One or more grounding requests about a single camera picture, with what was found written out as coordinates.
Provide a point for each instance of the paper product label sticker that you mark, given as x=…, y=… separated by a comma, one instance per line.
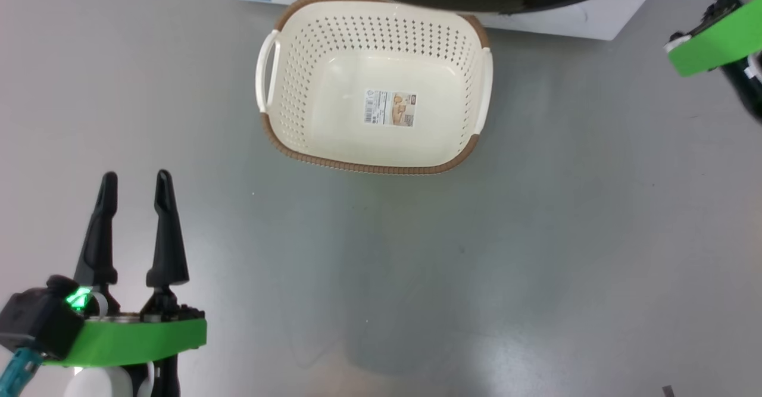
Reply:
x=390, y=108

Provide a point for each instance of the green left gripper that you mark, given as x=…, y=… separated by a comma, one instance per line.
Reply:
x=137, y=337

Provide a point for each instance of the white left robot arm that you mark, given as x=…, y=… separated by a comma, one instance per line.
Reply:
x=101, y=382

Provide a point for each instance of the white front-load washing machine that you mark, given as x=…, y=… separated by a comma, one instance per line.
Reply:
x=595, y=25

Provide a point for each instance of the cream laundry basket brown rim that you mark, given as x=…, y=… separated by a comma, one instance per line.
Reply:
x=333, y=111

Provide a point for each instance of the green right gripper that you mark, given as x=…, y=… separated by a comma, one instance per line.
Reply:
x=720, y=40

